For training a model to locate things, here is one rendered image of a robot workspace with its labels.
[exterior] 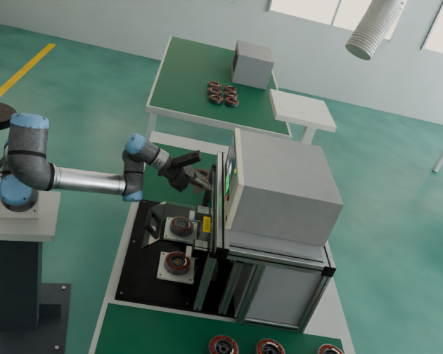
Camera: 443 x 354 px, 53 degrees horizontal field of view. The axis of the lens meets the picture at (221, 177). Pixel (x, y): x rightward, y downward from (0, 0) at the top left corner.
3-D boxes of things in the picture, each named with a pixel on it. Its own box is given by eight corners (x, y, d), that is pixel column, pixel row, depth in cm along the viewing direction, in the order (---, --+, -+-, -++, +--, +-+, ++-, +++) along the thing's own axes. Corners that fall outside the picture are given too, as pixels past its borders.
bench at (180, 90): (132, 189, 358) (145, 105, 319) (159, 99, 514) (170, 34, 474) (264, 214, 372) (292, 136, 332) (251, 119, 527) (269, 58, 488)
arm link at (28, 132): (0, 177, 184) (7, 152, 137) (3, 141, 187) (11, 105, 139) (31, 179, 190) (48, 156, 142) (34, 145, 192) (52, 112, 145)
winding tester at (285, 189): (224, 228, 164) (238, 183, 153) (223, 166, 201) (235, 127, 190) (324, 247, 169) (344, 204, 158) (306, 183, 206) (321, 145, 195)
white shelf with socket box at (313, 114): (254, 182, 267) (276, 114, 243) (250, 151, 298) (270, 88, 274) (309, 193, 271) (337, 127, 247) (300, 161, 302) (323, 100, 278)
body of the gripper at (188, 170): (183, 182, 175) (158, 166, 171) (197, 168, 171) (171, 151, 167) (182, 194, 169) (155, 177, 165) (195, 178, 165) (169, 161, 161)
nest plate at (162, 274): (156, 278, 182) (157, 276, 182) (160, 253, 195) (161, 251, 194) (192, 284, 184) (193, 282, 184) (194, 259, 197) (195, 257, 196)
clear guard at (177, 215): (140, 248, 161) (143, 237, 158) (150, 208, 181) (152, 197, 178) (228, 264, 165) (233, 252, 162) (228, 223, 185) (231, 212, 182)
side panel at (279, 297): (235, 322, 176) (258, 264, 159) (235, 317, 178) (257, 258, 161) (303, 333, 179) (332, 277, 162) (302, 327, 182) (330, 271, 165)
